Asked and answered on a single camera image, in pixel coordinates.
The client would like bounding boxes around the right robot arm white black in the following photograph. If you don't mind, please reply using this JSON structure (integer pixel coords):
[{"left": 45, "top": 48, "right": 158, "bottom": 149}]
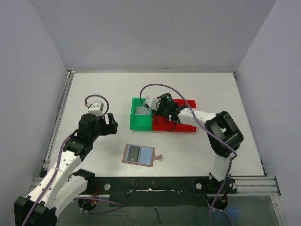
[{"left": 145, "top": 93, "right": 244, "bottom": 193}]

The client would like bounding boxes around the red plastic bin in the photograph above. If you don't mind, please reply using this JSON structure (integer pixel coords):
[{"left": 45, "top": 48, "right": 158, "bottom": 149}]
[
  {"left": 172, "top": 99, "right": 197, "bottom": 132},
  {"left": 152, "top": 114, "right": 180, "bottom": 132}
]

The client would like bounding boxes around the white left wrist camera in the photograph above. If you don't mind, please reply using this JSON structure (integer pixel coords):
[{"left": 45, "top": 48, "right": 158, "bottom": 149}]
[{"left": 87, "top": 101, "right": 104, "bottom": 117}]

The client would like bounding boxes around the green plastic bin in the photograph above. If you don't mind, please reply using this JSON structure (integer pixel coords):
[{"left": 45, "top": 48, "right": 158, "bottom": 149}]
[{"left": 130, "top": 97, "right": 152, "bottom": 131}]

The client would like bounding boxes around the aluminium rail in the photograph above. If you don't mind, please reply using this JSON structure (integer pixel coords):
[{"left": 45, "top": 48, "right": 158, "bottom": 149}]
[
  {"left": 39, "top": 70, "right": 75, "bottom": 178},
  {"left": 30, "top": 176, "right": 280, "bottom": 202}
]

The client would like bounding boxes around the aluminium left rail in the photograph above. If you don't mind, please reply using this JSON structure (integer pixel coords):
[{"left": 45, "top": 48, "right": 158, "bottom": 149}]
[{"left": 39, "top": 70, "right": 75, "bottom": 178}]

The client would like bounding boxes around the silver grey card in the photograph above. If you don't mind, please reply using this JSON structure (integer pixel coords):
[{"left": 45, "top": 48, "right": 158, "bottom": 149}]
[{"left": 135, "top": 106, "right": 151, "bottom": 115}]

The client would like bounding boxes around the red plastic right bin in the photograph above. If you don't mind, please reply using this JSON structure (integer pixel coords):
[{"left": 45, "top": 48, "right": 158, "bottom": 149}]
[{"left": 172, "top": 99, "right": 197, "bottom": 132}]

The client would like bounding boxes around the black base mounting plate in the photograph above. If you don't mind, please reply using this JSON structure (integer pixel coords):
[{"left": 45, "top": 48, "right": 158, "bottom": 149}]
[{"left": 80, "top": 177, "right": 237, "bottom": 207}]

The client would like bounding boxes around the aluminium front rail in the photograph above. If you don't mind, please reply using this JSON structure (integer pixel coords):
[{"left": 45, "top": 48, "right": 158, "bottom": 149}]
[{"left": 30, "top": 176, "right": 280, "bottom": 202}]

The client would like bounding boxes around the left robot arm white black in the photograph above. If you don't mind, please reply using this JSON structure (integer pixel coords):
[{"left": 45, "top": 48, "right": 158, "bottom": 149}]
[{"left": 14, "top": 113, "right": 118, "bottom": 226}]

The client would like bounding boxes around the red plastic middle bin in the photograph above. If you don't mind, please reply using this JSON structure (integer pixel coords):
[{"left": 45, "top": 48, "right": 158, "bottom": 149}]
[{"left": 152, "top": 114, "right": 180, "bottom": 132}]

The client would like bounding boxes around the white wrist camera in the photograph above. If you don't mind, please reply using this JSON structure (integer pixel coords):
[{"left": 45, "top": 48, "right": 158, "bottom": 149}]
[
  {"left": 144, "top": 96, "right": 160, "bottom": 111},
  {"left": 87, "top": 101, "right": 104, "bottom": 117}
]

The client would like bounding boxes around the brown leather card holder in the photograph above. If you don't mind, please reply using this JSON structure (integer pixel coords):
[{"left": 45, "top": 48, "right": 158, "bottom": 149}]
[{"left": 122, "top": 144, "right": 162, "bottom": 167}]

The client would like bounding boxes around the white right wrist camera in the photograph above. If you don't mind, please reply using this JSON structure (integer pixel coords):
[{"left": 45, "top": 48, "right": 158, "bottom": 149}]
[{"left": 144, "top": 96, "right": 160, "bottom": 111}]

